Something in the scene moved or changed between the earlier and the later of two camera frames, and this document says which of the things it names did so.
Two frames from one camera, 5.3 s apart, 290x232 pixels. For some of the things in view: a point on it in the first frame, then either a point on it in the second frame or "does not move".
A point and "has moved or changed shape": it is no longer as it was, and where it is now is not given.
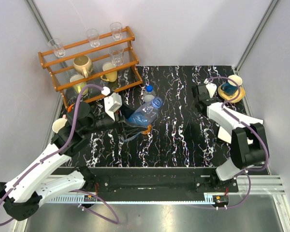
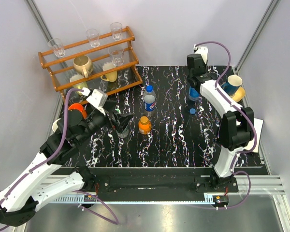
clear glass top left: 57,47 does not move
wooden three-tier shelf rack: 92,68 does not move
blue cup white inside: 229,87 does not move
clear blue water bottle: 142,118 has moved or changed shape
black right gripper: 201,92 → 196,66
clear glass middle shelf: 116,53 does not move
